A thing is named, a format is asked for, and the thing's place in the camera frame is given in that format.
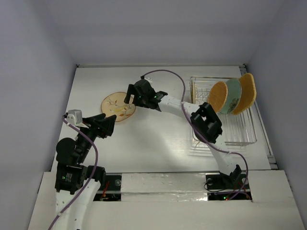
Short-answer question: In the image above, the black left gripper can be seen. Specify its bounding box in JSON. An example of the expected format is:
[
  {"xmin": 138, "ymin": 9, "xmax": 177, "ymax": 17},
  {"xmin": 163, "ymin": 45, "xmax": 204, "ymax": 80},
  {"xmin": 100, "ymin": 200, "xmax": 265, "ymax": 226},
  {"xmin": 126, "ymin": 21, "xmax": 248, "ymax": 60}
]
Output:
[{"xmin": 77, "ymin": 112, "xmax": 116, "ymax": 161}]

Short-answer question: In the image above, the beige bird pattern plate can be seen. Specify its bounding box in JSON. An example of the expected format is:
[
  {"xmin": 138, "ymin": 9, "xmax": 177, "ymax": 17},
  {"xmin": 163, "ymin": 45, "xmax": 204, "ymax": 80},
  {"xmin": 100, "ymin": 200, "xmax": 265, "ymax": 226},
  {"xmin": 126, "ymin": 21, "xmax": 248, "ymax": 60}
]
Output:
[{"xmin": 101, "ymin": 92, "xmax": 136, "ymax": 122}]

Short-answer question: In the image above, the small orange woven plate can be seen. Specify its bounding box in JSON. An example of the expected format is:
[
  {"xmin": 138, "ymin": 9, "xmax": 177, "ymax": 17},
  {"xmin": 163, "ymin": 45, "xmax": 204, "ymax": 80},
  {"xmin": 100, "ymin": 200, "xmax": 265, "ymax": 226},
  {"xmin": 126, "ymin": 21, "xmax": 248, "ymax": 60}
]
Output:
[{"xmin": 207, "ymin": 81, "xmax": 228, "ymax": 113}]

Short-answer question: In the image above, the green flower ceramic plate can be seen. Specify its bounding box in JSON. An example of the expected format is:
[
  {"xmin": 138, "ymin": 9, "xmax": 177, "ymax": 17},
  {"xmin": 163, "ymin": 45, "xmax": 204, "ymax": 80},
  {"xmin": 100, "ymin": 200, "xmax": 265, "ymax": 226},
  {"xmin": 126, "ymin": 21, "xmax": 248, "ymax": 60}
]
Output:
[{"xmin": 220, "ymin": 79, "xmax": 242, "ymax": 115}]

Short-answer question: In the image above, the large yellow woven plate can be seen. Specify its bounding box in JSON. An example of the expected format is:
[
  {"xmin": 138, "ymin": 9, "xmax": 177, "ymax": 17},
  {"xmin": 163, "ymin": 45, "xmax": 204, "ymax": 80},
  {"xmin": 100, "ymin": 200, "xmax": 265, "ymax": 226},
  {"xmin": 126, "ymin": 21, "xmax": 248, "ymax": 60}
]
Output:
[{"xmin": 232, "ymin": 73, "xmax": 257, "ymax": 115}]

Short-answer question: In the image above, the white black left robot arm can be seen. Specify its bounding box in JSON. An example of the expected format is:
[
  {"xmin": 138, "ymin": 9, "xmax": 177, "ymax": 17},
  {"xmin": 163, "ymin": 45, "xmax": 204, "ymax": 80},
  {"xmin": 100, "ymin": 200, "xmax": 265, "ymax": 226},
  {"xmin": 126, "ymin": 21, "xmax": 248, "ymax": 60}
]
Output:
[{"xmin": 49, "ymin": 110, "xmax": 117, "ymax": 230}]

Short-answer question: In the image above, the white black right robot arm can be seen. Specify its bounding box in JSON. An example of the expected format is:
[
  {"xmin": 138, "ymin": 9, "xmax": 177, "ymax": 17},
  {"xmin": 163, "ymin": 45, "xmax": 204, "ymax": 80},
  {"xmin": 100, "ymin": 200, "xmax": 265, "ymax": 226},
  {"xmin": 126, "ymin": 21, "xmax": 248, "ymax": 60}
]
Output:
[{"xmin": 124, "ymin": 79, "xmax": 248, "ymax": 191}]

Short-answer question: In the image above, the white foam strip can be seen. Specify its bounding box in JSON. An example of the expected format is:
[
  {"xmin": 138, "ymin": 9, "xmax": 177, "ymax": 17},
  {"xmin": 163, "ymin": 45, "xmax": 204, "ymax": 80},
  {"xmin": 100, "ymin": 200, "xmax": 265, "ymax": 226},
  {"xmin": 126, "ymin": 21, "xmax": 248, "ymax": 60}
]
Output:
[{"xmin": 120, "ymin": 173, "xmax": 208, "ymax": 202}]

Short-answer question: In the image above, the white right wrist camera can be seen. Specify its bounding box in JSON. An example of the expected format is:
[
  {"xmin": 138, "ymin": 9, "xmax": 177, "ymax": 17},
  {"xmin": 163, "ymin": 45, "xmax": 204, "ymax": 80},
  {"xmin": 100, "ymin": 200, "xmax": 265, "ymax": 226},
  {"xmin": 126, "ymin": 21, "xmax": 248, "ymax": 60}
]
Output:
[{"xmin": 141, "ymin": 75, "xmax": 153, "ymax": 83}]

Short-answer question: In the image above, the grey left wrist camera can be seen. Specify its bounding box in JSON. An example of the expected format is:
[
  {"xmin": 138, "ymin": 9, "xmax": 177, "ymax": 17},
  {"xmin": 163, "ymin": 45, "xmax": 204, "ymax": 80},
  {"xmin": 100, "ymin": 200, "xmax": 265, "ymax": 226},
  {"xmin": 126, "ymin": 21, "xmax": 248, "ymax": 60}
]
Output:
[{"xmin": 66, "ymin": 109, "xmax": 83, "ymax": 127}]

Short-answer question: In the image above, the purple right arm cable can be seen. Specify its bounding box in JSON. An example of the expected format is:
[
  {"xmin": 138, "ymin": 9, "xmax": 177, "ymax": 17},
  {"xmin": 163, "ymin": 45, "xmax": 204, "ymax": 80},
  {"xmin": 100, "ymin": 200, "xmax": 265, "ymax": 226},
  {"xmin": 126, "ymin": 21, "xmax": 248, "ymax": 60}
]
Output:
[{"xmin": 141, "ymin": 69, "xmax": 249, "ymax": 201}]

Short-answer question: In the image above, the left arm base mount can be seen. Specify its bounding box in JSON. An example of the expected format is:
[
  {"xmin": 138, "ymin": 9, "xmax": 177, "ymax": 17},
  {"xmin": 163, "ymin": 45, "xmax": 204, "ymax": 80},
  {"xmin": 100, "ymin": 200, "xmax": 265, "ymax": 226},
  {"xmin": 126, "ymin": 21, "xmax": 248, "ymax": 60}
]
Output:
[{"xmin": 94, "ymin": 174, "xmax": 122, "ymax": 202}]

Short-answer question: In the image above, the metal wire dish rack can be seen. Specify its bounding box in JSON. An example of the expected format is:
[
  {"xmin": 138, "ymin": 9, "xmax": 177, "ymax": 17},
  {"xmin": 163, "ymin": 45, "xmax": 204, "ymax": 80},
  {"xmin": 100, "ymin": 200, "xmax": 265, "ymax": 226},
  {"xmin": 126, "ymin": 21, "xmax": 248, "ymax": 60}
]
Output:
[{"xmin": 190, "ymin": 76, "xmax": 257, "ymax": 146}]

